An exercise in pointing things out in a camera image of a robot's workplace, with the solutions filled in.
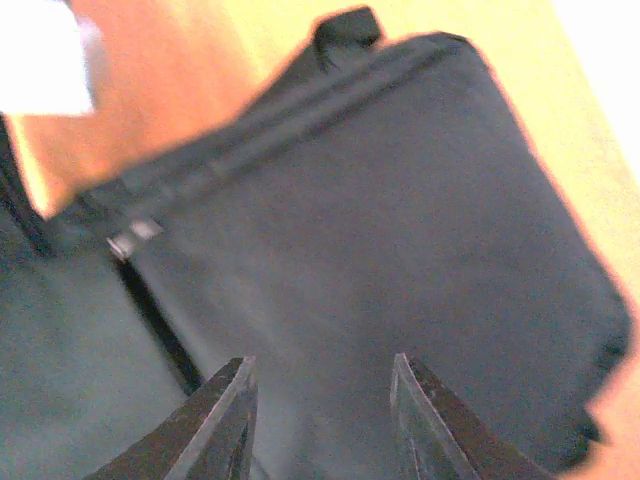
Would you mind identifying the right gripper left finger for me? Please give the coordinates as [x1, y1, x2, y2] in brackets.
[88, 357, 258, 480]

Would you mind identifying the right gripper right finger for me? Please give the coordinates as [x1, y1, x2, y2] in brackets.
[390, 353, 553, 480]

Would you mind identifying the black student bag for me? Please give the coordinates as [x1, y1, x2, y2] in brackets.
[1, 8, 632, 479]

